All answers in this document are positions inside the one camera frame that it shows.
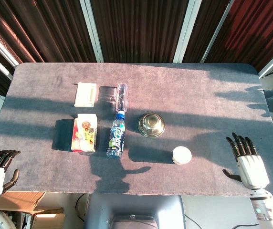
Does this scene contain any grey-blue robot torso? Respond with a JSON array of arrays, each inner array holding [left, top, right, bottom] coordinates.
[[84, 194, 186, 229]]

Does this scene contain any white round container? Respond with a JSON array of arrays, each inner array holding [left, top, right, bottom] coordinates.
[[171, 146, 192, 165]]

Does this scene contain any stainless steel bowl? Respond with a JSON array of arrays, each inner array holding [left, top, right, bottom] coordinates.
[[137, 113, 166, 138]]

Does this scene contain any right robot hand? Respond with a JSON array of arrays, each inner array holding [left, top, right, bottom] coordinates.
[[222, 132, 270, 191]]

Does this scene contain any blue-grey table cloth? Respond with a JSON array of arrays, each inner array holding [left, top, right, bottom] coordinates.
[[0, 62, 273, 198]]

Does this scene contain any blue labelled drink bottle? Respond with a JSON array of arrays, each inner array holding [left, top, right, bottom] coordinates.
[[105, 111, 127, 159]]

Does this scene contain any dark brown curtain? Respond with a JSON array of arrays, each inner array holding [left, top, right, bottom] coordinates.
[[0, 0, 97, 64], [90, 0, 189, 64], [183, 0, 231, 64]]

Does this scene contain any reddish brown curtain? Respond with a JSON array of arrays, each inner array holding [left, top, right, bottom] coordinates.
[[203, 0, 273, 72]]

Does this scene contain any white plastic box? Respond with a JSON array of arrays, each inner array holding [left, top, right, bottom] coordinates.
[[73, 82, 97, 108]]

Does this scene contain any red snack carton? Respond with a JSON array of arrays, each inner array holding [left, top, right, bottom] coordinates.
[[71, 113, 98, 153]]

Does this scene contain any brown cardboard box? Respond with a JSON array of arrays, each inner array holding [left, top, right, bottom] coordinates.
[[0, 191, 65, 229]]

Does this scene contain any clear empty plastic bottle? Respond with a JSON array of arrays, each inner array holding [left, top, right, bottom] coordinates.
[[115, 83, 129, 113]]

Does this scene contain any black cable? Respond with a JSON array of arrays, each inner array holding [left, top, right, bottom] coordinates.
[[183, 213, 259, 229], [75, 193, 87, 219]]

